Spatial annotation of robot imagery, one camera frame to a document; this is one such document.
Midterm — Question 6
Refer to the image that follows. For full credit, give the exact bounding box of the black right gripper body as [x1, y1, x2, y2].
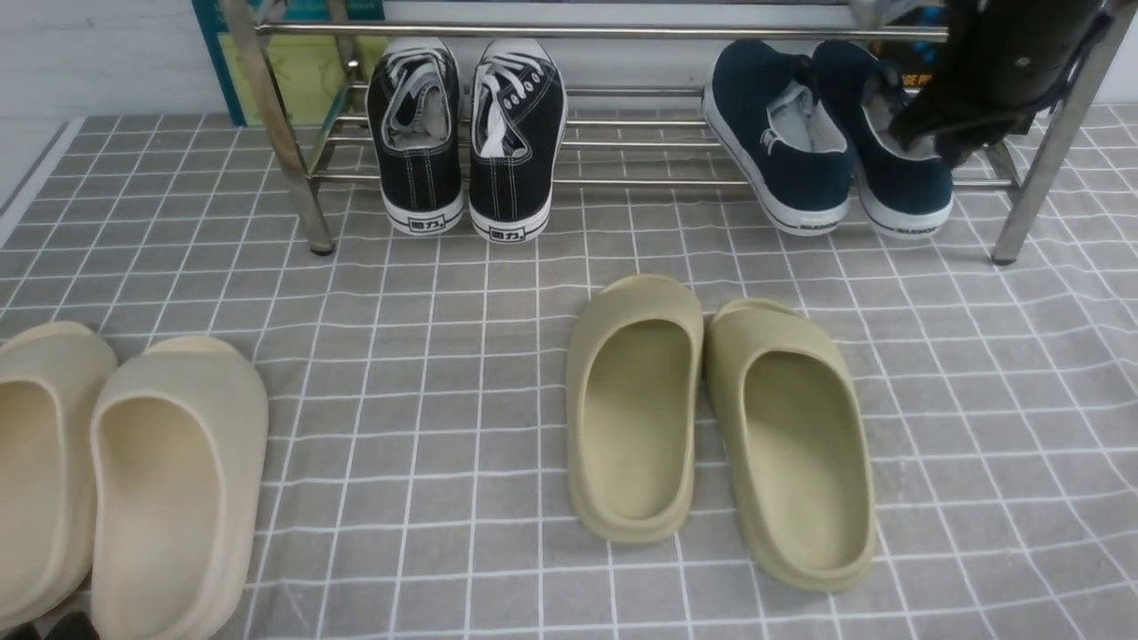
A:
[887, 1, 1114, 166]

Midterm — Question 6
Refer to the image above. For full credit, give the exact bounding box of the navy slip-on shoe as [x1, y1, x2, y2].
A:
[701, 40, 854, 236]
[813, 40, 954, 240]

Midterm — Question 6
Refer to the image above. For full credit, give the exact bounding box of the silver metal shoe rack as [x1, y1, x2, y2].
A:
[220, 1, 1135, 266]

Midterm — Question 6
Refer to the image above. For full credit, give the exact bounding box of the black book orange text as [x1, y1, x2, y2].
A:
[869, 5, 948, 90]

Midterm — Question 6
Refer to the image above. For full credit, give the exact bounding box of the right olive foam slipper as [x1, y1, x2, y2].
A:
[704, 300, 879, 592]

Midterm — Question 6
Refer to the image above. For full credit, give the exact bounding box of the olive foam slipper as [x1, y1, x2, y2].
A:
[704, 300, 879, 592]
[564, 273, 704, 544]

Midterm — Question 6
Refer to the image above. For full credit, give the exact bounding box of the left olive foam slipper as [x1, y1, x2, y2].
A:
[564, 273, 704, 544]

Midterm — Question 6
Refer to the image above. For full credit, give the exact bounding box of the right black canvas sneaker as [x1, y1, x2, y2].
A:
[469, 39, 568, 244]

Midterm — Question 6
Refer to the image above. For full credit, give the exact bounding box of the black canvas sneaker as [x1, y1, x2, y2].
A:
[469, 39, 568, 244]
[365, 36, 465, 236]

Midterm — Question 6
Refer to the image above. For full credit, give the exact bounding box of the left black canvas sneaker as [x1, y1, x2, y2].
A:
[365, 36, 465, 236]

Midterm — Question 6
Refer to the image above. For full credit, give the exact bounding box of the teal and yellow poster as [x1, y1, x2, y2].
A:
[192, 1, 386, 128]

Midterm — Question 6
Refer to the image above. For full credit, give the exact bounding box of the grey checked tablecloth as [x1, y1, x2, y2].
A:
[3, 105, 1135, 639]

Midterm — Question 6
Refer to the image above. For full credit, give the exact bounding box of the right cream foam slipper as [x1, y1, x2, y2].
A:
[90, 335, 269, 639]

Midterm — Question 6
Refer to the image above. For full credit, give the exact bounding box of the cream foam slipper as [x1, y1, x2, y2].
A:
[90, 335, 269, 639]
[1, 321, 118, 627]

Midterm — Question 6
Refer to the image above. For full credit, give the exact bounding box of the left cream foam slipper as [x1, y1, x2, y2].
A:
[1, 321, 118, 627]

